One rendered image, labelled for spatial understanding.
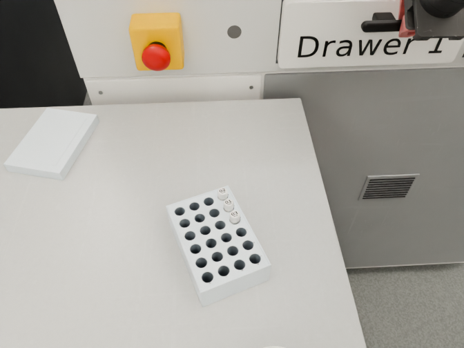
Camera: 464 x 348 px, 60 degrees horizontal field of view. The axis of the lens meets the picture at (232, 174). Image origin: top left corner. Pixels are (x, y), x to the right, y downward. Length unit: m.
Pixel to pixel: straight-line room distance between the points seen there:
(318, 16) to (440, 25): 0.17
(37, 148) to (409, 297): 1.15
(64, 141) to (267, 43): 0.35
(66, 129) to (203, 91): 0.23
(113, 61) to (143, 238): 0.31
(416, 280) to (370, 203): 0.48
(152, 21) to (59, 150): 0.23
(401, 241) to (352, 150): 0.44
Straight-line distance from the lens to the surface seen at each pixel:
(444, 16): 0.58
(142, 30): 0.61
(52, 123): 0.69
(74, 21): 0.67
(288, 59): 0.67
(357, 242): 1.19
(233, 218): 0.48
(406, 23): 0.59
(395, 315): 1.38
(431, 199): 1.10
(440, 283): 1.49
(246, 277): 0.46
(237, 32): 0.66
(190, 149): 0.62
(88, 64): 0.71
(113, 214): 0.56
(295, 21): 0.64
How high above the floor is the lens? 1.20
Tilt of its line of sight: 49 degrees down
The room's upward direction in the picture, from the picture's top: straight up
